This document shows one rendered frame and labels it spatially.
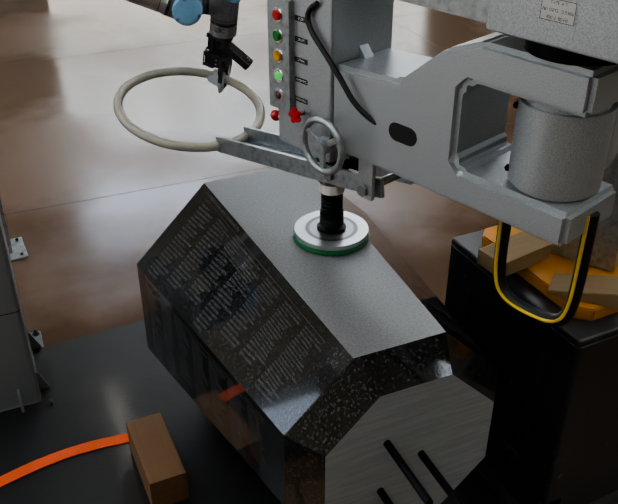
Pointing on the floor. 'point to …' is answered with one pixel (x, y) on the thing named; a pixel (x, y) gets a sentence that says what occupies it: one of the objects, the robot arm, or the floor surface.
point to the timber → (157, 460)
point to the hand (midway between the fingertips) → (223, 88)
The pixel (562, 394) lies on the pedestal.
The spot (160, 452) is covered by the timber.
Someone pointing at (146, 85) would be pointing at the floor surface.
